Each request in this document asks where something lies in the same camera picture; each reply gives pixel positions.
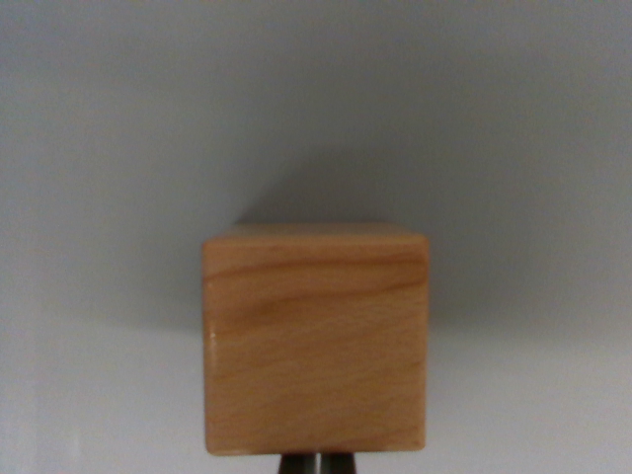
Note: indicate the wooden cube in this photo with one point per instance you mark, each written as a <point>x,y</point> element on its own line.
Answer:
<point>316,345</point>

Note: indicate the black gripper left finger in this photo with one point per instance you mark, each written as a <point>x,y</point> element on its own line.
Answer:
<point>296,465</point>

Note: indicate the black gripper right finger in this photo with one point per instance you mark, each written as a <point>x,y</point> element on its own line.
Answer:
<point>339,465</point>

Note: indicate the grey plastic tray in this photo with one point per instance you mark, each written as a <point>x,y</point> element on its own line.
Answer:
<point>316,99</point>

